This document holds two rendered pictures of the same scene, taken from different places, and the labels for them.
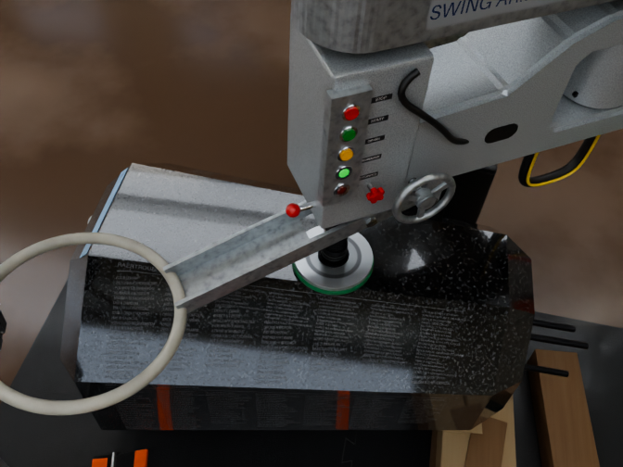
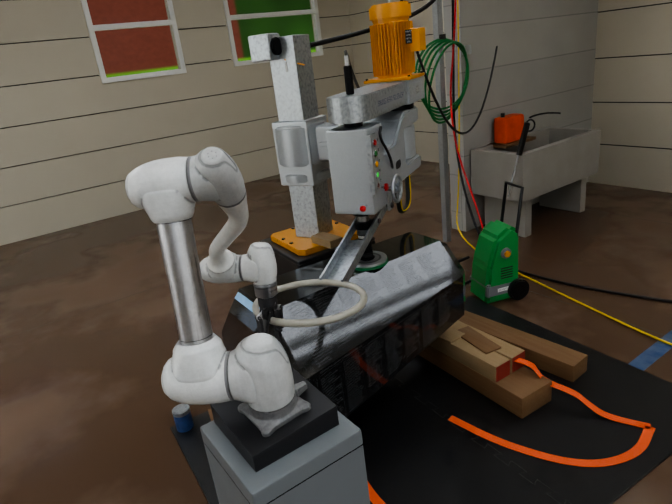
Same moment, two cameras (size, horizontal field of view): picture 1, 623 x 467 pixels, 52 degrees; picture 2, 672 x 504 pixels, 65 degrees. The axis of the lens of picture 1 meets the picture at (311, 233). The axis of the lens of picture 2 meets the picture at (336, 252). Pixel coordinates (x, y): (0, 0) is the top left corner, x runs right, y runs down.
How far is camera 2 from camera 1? 193 cm
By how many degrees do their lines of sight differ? 42
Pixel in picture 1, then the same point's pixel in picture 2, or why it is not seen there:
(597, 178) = not seen: hidden behind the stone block
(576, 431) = (489, 324)
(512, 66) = (389, 137)
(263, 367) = (380, 316)
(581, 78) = not seen: hidden behind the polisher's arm
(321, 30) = (355, 115)
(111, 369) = (318, 361)
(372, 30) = (369, 109)
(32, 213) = (115, 452)
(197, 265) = (329, 274)
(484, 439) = (468, 334)
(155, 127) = (147, 375)
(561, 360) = not seen: hidden behind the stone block
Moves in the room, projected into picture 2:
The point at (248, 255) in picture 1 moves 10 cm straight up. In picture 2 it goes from (345, 258) to (343, 239)
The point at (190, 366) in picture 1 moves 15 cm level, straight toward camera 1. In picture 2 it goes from (351, 335) to (380, 340)
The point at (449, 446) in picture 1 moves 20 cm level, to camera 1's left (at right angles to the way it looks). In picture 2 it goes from (459, 345) to (437, 360)
